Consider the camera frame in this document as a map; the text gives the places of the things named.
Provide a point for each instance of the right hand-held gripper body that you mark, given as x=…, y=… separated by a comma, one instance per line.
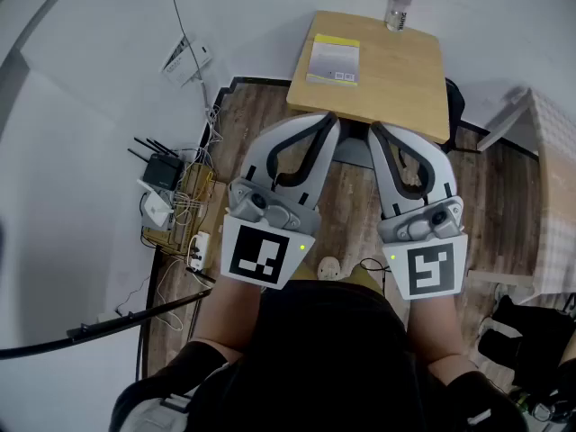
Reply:
x=429, y=268

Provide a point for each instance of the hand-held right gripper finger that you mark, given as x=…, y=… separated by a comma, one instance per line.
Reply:
x=386, y=173
x=438, y=160

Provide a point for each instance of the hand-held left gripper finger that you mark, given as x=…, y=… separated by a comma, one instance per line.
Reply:
x=326, y=160
x=263, y=144

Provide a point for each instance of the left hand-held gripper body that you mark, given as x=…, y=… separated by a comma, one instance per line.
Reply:
x=258, y=252

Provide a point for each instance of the yellow and white booklet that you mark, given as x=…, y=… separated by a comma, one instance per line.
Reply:
x=333, y=59

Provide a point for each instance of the person's right forearm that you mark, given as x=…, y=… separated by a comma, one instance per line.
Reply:
x=434, y=331

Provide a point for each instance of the person's left forearm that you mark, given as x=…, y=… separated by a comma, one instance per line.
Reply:
x=225, y=317

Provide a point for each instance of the grey table base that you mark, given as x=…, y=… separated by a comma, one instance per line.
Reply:
x=355, y=149

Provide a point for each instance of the white power strip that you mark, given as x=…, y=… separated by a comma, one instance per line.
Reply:
x=200, y=250

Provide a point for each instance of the black chair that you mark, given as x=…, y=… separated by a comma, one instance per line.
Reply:
x=454, y=101

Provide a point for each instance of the person's yellow trousers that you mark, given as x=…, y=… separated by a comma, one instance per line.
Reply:
x=364, y=281

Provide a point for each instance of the person's white shoe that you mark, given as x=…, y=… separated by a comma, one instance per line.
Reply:
x=329, y=268

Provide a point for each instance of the cardboard box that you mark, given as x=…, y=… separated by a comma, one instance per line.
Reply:
x=198, y=182

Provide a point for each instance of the black router with antennas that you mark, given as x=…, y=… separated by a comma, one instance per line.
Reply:
x=163, y=171

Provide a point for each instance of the person's black shirt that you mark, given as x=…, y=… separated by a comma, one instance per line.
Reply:
x=333, y=353

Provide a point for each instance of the black metal pole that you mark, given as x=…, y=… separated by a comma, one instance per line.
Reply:
x=135, y=315

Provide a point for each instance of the clear water bottle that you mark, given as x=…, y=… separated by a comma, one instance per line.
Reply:
x=398, y=7

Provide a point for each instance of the white network wall box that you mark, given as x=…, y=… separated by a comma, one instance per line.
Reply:
x=182, y=63

